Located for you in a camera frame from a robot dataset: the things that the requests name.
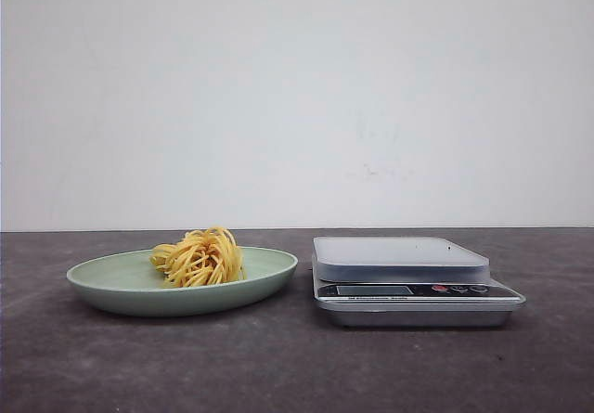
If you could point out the silver digital kitchen scale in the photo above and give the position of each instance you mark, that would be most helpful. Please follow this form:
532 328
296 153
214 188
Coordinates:
372 282

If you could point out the light green round plate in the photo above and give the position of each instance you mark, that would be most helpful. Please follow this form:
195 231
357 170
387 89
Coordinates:
128 284

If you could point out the yellow vermicelli noodle bundle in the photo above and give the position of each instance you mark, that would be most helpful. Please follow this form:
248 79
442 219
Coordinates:
200 258

